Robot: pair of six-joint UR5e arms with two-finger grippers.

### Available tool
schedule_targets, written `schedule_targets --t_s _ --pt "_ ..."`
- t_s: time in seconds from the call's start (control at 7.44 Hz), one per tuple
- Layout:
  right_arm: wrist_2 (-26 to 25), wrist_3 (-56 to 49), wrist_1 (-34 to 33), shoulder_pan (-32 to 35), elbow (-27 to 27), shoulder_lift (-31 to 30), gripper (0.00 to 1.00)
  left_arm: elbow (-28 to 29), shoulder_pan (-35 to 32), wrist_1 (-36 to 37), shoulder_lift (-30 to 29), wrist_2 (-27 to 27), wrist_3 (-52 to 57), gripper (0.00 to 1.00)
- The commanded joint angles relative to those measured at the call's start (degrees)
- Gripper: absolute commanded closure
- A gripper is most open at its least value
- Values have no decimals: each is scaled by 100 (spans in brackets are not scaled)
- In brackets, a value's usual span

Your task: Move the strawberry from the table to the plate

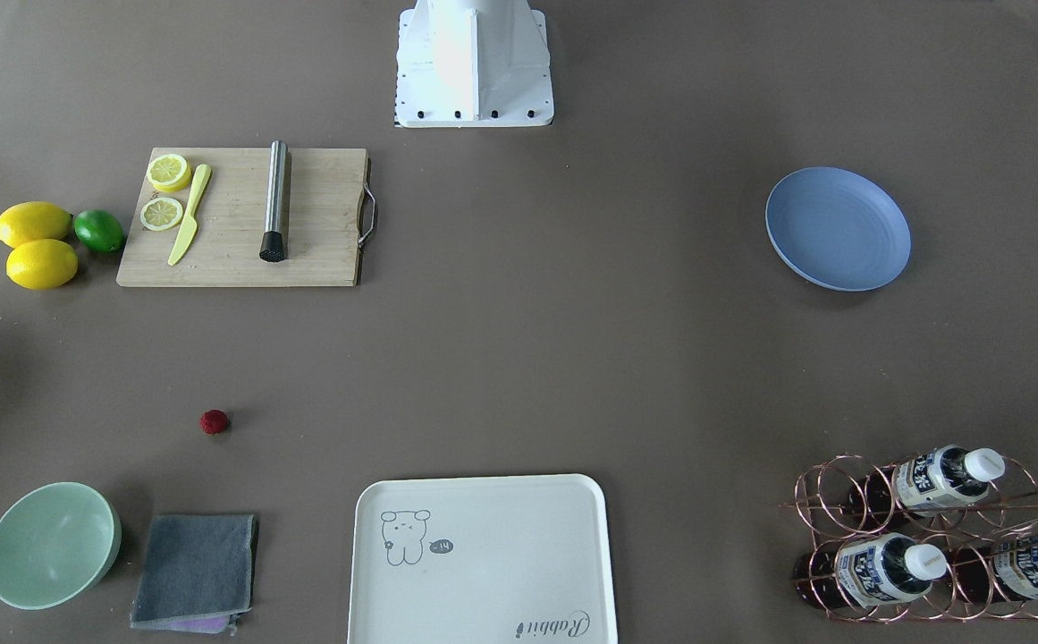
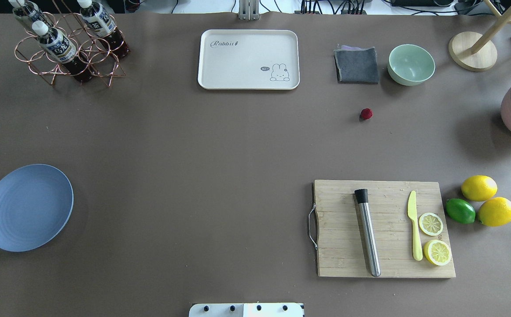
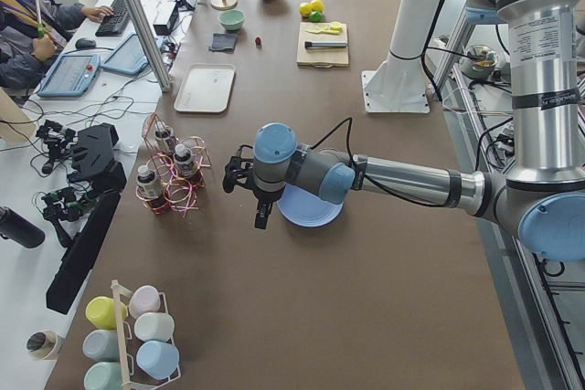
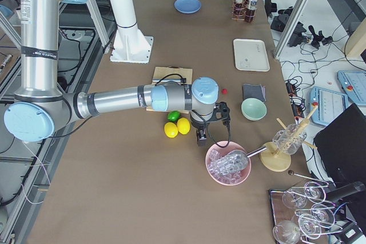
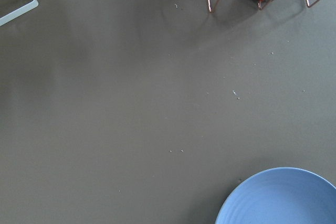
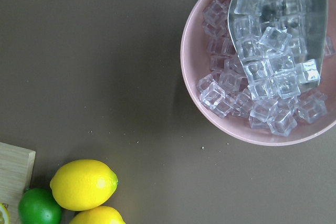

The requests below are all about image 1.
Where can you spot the blue plate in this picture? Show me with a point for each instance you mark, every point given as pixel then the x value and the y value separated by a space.
pixel 837 229

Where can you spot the red strawberry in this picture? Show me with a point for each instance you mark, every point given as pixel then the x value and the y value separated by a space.
pixel 213 422

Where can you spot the dark drink bottle top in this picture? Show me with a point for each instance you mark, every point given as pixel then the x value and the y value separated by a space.
pixel 948 478

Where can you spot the dark drink bottle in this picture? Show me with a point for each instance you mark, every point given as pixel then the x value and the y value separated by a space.
pixel 865 573
pixel 999 574
pixel 948 478

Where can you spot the cream serving tray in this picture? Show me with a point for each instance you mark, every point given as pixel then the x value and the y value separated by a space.
pixel 514 559

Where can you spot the wooden cutting board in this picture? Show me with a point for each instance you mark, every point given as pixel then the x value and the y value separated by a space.
pixel 326 218

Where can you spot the steel muddler black tip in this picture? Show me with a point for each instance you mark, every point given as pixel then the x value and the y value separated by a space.
pixel 274 242

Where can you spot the yellow plastic knife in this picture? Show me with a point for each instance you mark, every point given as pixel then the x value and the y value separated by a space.
pixel 188 226

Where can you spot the lemon half slice upper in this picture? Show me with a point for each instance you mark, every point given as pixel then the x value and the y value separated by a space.
pixel 168 173

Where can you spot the lemon half slice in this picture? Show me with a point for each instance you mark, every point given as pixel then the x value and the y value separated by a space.
pixel 161 214
pixel 168 173

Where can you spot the lemon half slice lower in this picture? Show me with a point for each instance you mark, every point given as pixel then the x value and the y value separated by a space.
pixel 161 214

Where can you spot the grey folded cloth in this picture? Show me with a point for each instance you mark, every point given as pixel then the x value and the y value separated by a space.
pixel 198 573

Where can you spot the green lime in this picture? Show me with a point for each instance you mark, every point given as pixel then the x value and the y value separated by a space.
pixel 99 231

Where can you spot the whole lemon lower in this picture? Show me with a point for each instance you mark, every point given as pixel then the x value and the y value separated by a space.
pixel 42 264

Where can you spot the whole lemon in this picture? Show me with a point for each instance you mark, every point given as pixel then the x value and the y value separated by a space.
pixel 42 264
pixel 33 221

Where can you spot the whole lemon upper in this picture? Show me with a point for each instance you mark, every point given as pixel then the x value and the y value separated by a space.
pixel 33 221

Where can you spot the mint green bowl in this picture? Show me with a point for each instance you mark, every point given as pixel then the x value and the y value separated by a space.
pixel 56 542

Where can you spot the copper wire bottle rack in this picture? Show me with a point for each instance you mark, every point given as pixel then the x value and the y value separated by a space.
pixel 1009 513

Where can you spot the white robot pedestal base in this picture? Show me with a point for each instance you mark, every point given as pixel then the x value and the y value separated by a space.
pixel 473 64

